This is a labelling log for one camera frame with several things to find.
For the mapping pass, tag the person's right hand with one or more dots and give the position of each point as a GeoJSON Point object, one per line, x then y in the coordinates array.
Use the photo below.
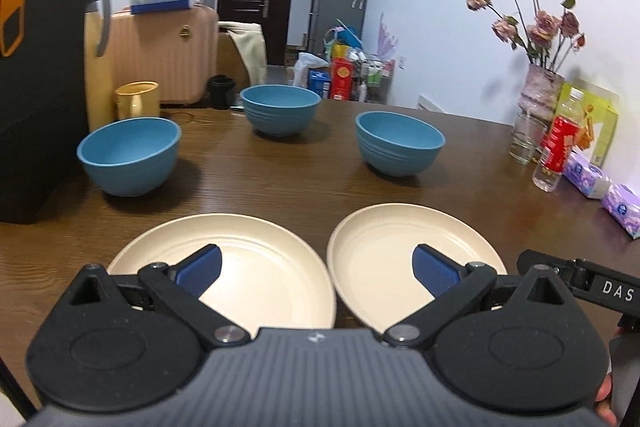
{"type": "Point", "coordinates": [605, 399]}

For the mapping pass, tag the clear drinking glass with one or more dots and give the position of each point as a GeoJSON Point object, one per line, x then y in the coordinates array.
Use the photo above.
{"type": "Point", "coordinates": [525, 142]}

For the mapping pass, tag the dark brown door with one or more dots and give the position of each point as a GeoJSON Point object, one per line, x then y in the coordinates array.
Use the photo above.
{"type": "Point", "coordinates": [257, 22]}

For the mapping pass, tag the mottled glass vase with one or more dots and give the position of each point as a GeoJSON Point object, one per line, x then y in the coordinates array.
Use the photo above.
{"type": "Point", "coordinates": [540, 89]}

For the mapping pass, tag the beige cloth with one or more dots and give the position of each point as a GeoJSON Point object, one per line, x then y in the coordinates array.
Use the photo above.
{"type": "Point", "coordinates": [250, 49]}

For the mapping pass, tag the black cup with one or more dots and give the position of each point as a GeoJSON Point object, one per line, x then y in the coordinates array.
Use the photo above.
{"type": "Point", "coordinates": [222, 93]}

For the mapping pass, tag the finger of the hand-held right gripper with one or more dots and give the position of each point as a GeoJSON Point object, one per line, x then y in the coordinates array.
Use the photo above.
{"type": "Point", "coordinates": [537, 259]}

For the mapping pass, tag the plastic bottle red label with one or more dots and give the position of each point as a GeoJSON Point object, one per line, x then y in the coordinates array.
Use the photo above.
{"type": "Point", "coordinates": [557, 142]}

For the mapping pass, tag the blue bowl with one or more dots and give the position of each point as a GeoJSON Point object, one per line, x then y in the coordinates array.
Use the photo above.
{"type": "Point", "coordinates": [280, 107]}
{"type": "Point", "coordinates": [400, 144]}
{"type": "Point", "coordinates": [129, 157]}

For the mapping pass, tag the dried pink roses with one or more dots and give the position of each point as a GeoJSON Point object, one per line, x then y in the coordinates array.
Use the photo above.
{"type": "Point", "coordinates": [542, 24]}

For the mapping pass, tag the storage cart with bottles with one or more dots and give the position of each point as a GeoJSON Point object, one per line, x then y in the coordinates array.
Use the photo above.
{"type": "Point", "coordinates": [375, 77]}

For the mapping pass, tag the red box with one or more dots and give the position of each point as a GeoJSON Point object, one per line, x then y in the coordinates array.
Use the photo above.
{"type": "Point", "coordinates": [341, 79]}

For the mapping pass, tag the white wall heater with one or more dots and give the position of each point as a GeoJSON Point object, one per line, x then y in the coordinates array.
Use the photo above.
{"type": "Point", "coordinates": [432, 103]}

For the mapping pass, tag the black paper bag orange tag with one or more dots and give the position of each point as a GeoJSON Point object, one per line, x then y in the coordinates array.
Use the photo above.
{"type": "Point", "coordinates": [35, 107]}

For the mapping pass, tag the cream plate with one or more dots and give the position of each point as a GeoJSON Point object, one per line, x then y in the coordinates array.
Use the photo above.
{"type": "Point", "coordinates": [250, 252]}
{"type": "Point", "coordinates": [400, 252]}

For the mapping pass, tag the blue bag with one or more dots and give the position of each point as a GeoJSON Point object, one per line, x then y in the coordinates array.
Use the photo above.
{"type": "Point", "coordinates": [345, 38]}

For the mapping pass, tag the yellow mug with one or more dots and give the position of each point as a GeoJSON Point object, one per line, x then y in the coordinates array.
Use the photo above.
{"type": "Point", "coordinates": [137, 102]}

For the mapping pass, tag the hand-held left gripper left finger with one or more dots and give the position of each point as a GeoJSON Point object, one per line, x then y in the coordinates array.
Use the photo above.
{"type": "Point", "coordinates": [200, 269]}

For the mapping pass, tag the yellow green carton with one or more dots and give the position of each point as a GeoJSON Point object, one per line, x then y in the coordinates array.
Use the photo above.
{"type": "Point", "coordinates": [600, 122]}

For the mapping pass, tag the purple wall decoration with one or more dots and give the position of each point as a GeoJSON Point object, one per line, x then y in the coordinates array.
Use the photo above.
{"type": "Point", "coordinates": [388, 36]}

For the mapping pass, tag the blue box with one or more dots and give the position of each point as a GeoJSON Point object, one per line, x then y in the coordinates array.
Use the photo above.
{"type": "Point", "coordinates": [318, 83]}

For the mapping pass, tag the white plastic bag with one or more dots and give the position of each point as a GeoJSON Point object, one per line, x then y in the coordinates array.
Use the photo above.
{"type": "Point", "coordinates": [305, 67]}

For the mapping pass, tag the pink suitcase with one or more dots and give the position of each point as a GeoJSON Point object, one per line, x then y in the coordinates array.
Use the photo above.
{"type": "Point", "coordinates": [160, 57]}

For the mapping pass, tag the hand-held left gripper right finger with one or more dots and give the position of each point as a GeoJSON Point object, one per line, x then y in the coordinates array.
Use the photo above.
{"type": "Point", "coordinates": [435, 269]}

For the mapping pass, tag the purple tissue pack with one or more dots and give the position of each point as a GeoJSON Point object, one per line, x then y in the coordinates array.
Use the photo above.
{"type": "Point", "coordinates": [622, 209]}
{"type": "Point", "coordinates": [587, 174]}

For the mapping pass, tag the brown box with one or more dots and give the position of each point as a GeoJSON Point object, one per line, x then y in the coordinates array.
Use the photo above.
{"type": "Point", "coordinates": [230, 57]}

